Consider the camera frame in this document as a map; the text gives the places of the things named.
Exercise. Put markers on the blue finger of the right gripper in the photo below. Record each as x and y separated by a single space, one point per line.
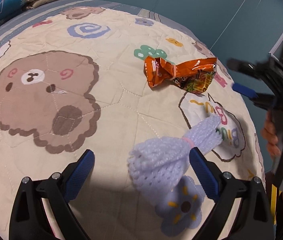
245 91
242 67

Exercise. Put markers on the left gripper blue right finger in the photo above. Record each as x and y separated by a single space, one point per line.
207 173

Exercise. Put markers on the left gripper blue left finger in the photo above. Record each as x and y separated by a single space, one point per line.
77 173

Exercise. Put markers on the white foam fruit net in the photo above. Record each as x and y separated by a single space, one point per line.
157 165

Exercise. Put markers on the yellow rimmed trash bin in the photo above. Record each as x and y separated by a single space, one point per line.
275 192

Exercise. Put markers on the cream cartoon bear quilt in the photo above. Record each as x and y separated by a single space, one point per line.
76 81

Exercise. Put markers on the grey striped bed sheet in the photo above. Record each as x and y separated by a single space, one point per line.
26 19

